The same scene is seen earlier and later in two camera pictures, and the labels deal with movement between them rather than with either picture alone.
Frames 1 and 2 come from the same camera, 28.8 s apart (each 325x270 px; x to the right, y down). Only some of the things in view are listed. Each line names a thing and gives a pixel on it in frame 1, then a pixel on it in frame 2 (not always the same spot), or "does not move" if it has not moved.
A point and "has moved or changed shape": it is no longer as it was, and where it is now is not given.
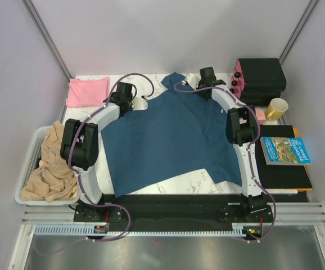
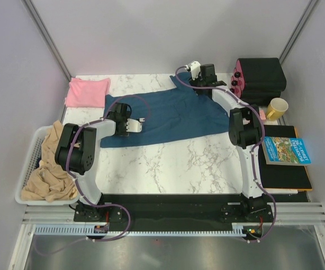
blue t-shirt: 167,133 has moved or changed shape
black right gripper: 200,84 does not move
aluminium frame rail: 33,12 does not move
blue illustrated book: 284,151 does not move
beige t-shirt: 53,179 does not move
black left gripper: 130,99 -> 124,133
